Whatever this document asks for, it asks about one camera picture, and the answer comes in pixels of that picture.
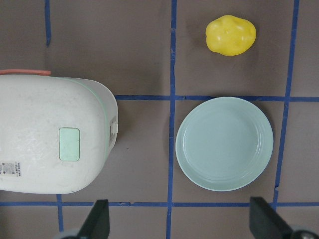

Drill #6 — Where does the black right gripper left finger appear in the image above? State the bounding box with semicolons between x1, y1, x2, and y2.
77;199;110;239

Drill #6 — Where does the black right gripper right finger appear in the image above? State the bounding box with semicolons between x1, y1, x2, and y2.
249;197;293;239

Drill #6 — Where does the white rice cooker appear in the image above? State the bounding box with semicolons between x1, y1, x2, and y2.
0;69;118;194

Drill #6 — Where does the light green plate near cooker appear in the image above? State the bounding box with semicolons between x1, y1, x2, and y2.
175;97;274;192

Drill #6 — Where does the yellow toy potato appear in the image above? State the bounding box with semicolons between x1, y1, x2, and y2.
205;15;257;56

